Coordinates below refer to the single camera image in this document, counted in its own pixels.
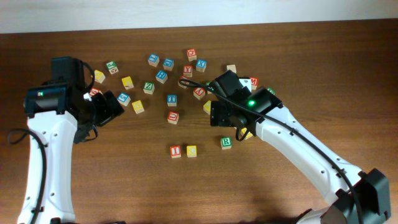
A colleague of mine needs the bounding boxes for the green R block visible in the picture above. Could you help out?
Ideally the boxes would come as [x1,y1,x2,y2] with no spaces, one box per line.
[220,137,233,150]

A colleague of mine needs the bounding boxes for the yellow C block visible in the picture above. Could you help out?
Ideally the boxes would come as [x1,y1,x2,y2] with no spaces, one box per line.
[187,145,197,157]

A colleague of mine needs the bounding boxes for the red I block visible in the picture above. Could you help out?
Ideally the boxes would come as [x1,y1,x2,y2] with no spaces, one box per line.
[170,146,182,158]

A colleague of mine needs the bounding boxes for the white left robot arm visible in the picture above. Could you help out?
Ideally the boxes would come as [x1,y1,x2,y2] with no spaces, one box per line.
[17,57,124,223]

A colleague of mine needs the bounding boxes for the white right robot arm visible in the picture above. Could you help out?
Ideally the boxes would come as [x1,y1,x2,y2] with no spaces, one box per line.
[207,70,391,223]

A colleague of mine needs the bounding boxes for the yellow 8 block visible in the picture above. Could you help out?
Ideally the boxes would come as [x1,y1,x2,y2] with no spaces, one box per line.
[203,100,211,114]

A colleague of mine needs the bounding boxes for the blue 5 block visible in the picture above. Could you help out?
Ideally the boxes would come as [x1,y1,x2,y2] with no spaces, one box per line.
[117,93,131,106]

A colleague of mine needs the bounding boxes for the red block far left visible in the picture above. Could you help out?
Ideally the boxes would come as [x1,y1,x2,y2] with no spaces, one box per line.
[89,88,102,96]

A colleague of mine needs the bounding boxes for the yellow S block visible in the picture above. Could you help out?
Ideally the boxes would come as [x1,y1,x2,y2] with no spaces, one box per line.
[240,128,253,140]

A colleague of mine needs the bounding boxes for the yellow block left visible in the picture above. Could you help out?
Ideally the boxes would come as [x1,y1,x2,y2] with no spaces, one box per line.
[94,70,106,83]

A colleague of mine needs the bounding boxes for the yellow block lower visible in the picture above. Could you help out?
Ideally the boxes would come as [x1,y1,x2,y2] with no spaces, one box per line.
[132,100,144,114]

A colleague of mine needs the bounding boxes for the yellow block middle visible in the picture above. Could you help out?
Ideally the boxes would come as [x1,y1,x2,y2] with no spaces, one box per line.
[121,76,134,90]

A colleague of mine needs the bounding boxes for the red Y tilted block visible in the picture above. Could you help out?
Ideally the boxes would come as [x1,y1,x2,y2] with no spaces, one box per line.
[193,87,206,100]

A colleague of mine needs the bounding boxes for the green J block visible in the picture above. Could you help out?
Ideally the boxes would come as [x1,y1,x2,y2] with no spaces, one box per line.
[106,61,119,75]

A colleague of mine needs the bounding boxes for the red M block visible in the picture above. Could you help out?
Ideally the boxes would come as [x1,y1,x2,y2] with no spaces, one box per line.
[250,77,259,90]

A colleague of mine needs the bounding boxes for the green Z block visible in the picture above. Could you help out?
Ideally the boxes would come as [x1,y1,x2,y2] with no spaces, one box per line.
[143,82,155,95]

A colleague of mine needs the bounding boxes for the plain wooden block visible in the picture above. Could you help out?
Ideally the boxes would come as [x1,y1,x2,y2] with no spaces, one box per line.
[226,65,237,73]

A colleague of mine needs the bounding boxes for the red U block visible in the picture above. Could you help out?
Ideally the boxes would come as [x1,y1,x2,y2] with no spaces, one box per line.
[167,111,179,124]

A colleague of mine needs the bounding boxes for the green V block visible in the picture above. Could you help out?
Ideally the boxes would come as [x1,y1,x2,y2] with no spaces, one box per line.
[267,88,275,95]

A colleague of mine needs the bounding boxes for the blue T block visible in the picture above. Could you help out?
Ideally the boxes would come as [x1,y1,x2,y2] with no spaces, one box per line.
[167,95,177,106]

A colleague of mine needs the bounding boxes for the blue X block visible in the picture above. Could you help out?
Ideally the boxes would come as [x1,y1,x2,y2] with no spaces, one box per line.
[196,59,207,72]

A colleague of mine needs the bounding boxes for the red E block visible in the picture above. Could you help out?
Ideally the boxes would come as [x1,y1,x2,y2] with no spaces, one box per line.
[178,76,189,89]

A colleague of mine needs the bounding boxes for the red Y upright block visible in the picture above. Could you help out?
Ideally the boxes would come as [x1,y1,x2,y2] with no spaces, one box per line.
[183,65,193,77]

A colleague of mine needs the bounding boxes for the blue H block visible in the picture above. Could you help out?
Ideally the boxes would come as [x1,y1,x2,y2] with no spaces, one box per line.
[155,70,168,84]

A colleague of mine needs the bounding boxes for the red C block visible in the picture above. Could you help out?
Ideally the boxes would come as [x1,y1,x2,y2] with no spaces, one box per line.
[187,49,197,62]

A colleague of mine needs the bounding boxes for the blue D block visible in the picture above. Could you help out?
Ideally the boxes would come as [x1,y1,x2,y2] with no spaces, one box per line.
[163,58,174,71]

